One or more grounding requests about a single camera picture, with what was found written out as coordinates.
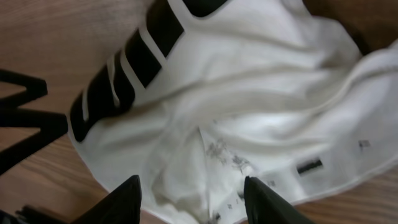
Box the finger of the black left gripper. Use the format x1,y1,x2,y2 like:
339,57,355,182
1,69,48,108

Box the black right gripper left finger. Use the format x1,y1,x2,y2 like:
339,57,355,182
72,175,142,224

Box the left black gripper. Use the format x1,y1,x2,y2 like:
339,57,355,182
1,108,68,224

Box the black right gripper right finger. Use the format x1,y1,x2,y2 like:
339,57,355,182
244,176,314,224

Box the white t-shirt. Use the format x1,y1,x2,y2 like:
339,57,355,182
68,0,397,223

